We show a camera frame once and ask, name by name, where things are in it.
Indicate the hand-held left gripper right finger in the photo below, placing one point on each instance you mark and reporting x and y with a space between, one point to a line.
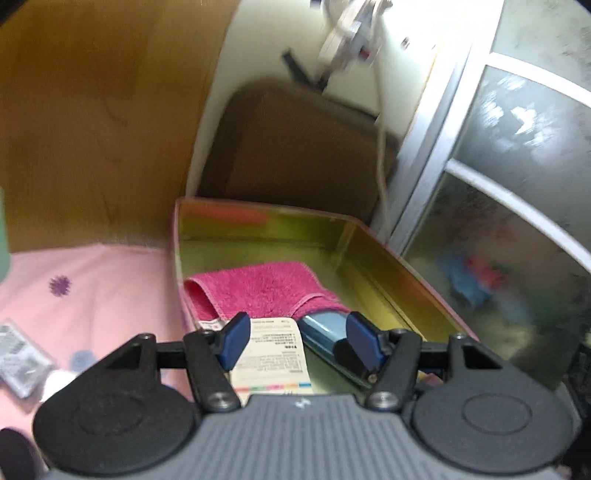
364 344

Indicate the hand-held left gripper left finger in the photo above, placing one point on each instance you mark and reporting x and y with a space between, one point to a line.
235 339

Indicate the white packet with printed label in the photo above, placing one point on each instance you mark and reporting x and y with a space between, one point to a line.
272 355

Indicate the pink towel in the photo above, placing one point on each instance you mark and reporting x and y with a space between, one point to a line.
263 286

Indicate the pink printed tablecloth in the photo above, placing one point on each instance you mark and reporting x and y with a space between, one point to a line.
106 286

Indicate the frosted glass door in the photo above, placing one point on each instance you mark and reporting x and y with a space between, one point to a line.
508 184

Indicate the small silver packet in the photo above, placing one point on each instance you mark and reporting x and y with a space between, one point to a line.
21 357

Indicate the green cup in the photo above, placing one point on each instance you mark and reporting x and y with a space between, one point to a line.
3 240

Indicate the wooden cabinet panel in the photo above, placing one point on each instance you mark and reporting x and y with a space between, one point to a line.
101 115

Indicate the white power strip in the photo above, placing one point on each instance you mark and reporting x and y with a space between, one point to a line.
346 32

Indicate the black wall bracket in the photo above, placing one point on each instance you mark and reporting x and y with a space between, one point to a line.
298 69

